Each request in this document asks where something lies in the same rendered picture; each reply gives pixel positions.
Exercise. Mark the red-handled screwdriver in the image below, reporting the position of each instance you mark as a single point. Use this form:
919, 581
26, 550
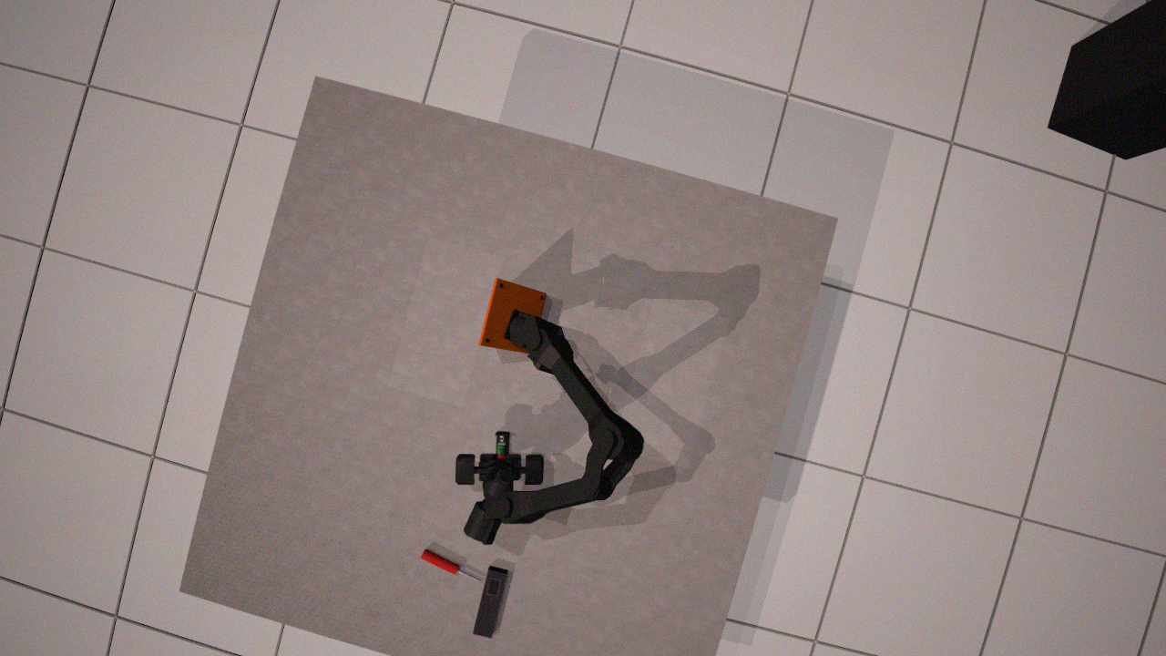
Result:
444, 564

